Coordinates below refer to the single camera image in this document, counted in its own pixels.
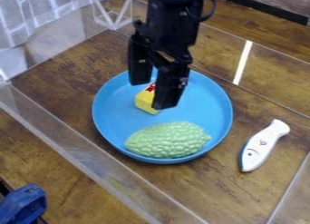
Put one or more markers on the green bumpy toy gourd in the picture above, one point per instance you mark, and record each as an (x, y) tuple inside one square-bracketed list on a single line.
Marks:
[(168, 140)]

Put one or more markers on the clear acrylic enclosure wall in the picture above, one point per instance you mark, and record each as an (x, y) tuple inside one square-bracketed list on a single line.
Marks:
[(251, 52)]

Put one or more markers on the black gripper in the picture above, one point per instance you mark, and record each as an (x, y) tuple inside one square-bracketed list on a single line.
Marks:
[(169, 32)]

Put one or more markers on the blue round plate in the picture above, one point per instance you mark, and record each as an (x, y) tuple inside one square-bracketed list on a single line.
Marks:
[(204, 105)]

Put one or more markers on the blue clamp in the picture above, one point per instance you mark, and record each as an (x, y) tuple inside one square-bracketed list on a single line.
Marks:
[(22, 205)]

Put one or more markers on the yellow toy butter block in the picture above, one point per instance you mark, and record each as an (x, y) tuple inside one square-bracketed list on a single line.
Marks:
[(143, 99)]

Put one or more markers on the white blue toy fish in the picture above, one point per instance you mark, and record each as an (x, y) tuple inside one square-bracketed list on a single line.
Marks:
[(260, 144)]

